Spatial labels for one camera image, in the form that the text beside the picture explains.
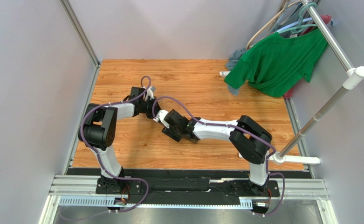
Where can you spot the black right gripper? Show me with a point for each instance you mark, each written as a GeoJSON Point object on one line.
{"type": "Point", "coordinates": [172, 123]}

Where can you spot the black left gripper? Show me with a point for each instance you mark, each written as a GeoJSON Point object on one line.
{"type": "Point", "coordinates": [151, 115]}

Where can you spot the brown cloth napkin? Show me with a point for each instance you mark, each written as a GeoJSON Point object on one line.
{"type": "Point", "coordinates": [193, 140]}

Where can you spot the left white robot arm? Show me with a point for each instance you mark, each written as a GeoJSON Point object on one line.
{"type": "Point", "coordinates": [98, 131]}

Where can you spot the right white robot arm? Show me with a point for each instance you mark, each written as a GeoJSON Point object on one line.
{"type": "Point", "coordinates": [250, 139]}

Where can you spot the grey blue cloth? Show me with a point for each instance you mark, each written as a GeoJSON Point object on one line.
{"type": "Point", "coordinates": [232, 61]}

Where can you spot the green t-shirt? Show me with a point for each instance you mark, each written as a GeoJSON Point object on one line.
{"type": "Point", "coordinates": [275, 64]}

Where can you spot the teal clothes hanger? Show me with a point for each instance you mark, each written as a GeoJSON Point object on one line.
{"type": "Point", "coordinates": [304, 8]}

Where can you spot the beige clothes hanger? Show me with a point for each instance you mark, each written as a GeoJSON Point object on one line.
{"type": "Point", "coordinates": [282, 8]}

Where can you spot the light blue clothes hanger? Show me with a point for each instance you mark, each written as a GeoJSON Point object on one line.
{"type": "Point", "coordinates": [297, 26]}

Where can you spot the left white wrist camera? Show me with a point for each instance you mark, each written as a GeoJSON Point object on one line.
{"type": "Point", "coordinates": [149, 94]}

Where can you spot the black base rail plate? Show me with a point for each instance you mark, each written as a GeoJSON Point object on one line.
{"type": "Point", "coordinates": [177, 186]}

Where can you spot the aluminium frame post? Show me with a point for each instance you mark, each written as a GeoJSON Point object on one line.
{"type": "Point", "coordinates": [80, 32]}

